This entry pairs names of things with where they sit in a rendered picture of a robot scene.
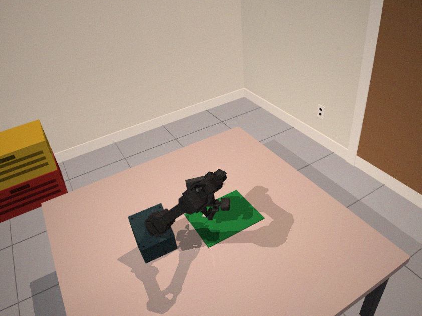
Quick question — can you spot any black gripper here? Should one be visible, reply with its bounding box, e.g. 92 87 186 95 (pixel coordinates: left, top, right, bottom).
200 194 230 218

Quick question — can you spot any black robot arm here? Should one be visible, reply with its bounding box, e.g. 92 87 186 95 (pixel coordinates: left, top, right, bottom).
144 169 227 238

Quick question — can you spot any green circuit board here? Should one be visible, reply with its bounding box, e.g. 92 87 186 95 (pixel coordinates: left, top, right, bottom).
184 190 264 248

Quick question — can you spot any black cable with plug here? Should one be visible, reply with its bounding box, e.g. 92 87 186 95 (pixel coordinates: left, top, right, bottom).
207 207 213 220

